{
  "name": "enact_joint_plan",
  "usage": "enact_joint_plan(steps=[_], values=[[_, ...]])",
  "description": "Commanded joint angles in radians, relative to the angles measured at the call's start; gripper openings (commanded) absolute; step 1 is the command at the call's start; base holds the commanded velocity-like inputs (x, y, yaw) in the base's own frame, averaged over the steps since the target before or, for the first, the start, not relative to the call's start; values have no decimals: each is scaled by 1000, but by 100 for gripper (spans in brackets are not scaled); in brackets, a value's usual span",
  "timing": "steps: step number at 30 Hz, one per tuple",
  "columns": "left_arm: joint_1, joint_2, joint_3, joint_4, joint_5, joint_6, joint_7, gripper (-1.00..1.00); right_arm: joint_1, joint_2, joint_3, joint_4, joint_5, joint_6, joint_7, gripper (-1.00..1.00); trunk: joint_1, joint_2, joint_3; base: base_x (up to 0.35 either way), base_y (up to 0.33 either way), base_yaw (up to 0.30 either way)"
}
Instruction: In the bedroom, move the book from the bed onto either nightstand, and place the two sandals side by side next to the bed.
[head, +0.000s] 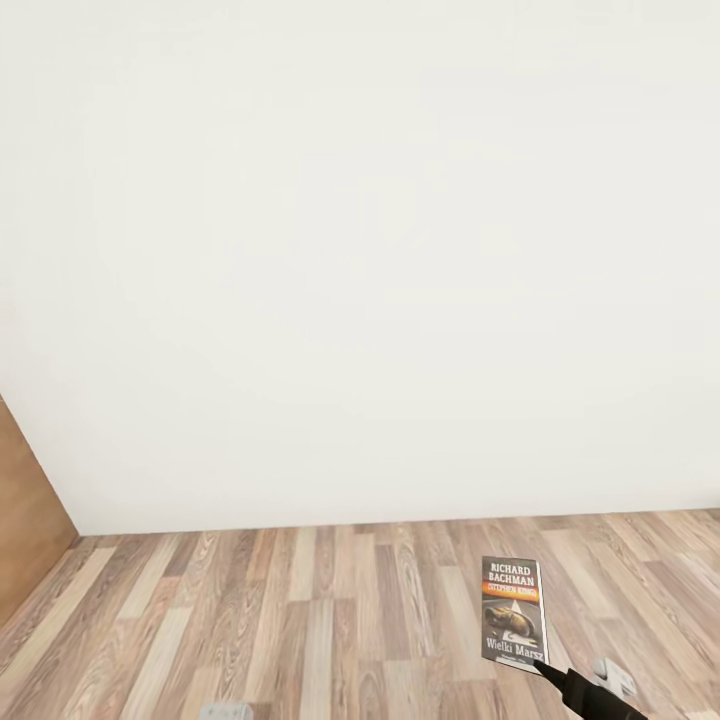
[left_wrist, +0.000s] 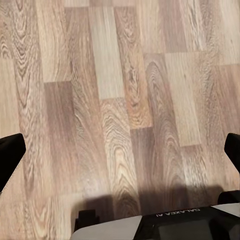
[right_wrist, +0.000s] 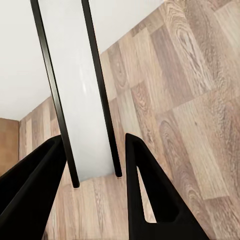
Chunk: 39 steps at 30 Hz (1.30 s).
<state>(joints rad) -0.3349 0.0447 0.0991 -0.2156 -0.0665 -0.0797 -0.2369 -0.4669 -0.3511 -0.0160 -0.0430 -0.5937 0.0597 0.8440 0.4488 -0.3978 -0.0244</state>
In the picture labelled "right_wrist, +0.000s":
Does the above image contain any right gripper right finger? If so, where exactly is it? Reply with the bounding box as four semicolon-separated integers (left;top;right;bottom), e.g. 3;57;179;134
125;133;210;240

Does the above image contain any hardback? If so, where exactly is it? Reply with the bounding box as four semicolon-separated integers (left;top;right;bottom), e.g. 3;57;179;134
30;0;123;189

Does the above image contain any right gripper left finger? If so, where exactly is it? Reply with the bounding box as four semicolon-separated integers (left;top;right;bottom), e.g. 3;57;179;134
0;134;67;240

